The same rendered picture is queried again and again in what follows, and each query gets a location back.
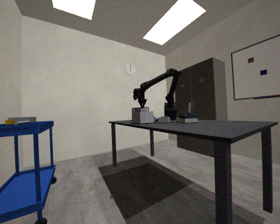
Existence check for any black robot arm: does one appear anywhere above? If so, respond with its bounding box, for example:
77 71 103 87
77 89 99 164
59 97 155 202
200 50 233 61
133 68 181 109

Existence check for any white block with round holes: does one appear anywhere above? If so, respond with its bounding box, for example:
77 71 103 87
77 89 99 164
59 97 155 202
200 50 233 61
133 108 156 124
158 116 170 123

